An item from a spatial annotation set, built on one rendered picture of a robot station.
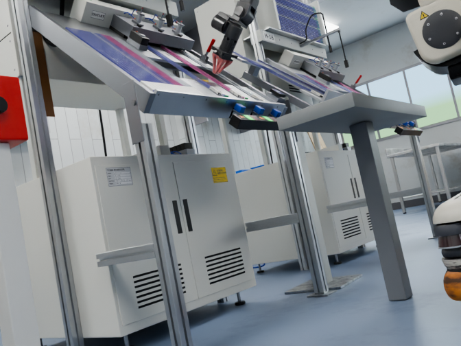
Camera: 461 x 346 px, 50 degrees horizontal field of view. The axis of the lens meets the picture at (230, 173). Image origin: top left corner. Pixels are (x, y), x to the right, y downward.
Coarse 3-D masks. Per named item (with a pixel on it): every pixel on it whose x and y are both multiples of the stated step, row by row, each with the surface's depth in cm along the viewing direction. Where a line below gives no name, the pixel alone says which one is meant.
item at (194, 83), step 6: (180, 78) 169; (192, 84) 167; (198, 84) 171; (210, 84) 178; (216, 84) 182; (198, 90) 164; (204, 90) 167; (210, 90) 170; (222, 90) 178; (234, 90) 185; (240, 90) 190; (222, 96) 167; (228, 96) 173; (234, 96) 176; (246, 96) 184; (258, 96) 192
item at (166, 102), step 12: (156, 96) 137; (168, 96) 141; (180, 96) 144; (192, 96) 148; (204, 96) 152; (216, 96) 157; (156, 108) 140; (168, 108) 143; (180, 108) 147; (192, 108) 151; (204, 108) 155; (216, 108) 159; (228, 108) 164; (252, 108) 174; (264, 108) 179; (276, 108) 185
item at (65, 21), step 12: (48, 12) 178; (60, 24) 170; (72, 24) 177; (84, 24) 185; (120, 36) 190; (156, 48) 197; (168, 48) 207; (156, 60) 182; (180, 60) 193; (192, 60) 204; (192, 72) 205
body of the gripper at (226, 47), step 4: (224, 36) 192; (224, 40) 191; (232, 40) 190; (220, 44) 193; (224, 44) 191; (228, 44) 191; (232, 44) 191; (236, 44) 193; (212, 48) 192; (216, 48) 191; (220, 48) 193; (224, 48) 192; (228, 48) 192; (232, 48) 192; (220, 52) 190; (224, 52) 191; (228, 52) 192; (232, 52) 194; (232, 56) 195; (236, 56) 196
